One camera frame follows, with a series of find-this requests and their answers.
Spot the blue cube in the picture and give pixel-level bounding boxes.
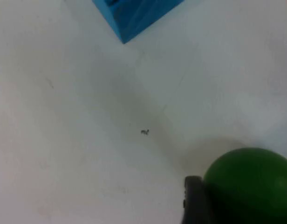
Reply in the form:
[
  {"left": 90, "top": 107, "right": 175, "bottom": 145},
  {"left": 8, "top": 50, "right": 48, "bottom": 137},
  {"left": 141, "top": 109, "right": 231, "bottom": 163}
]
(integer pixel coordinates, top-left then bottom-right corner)
[{"left": 91, "top": 0, "right": 186, "bottom": 44}]

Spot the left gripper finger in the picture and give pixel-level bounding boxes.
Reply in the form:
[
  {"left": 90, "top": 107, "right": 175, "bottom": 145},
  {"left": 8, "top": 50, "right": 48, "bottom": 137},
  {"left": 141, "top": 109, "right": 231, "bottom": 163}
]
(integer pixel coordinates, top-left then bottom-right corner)
[{"left": 182, "top": 175, "right": 211, "bottom": 224}]

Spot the green ball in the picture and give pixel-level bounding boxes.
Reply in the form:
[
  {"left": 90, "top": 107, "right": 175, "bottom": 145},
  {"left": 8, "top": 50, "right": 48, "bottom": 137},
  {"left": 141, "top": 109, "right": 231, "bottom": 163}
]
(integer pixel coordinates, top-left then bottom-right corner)
[{"left": 202, "top": 147, "right": 287, "bottom": 224}]

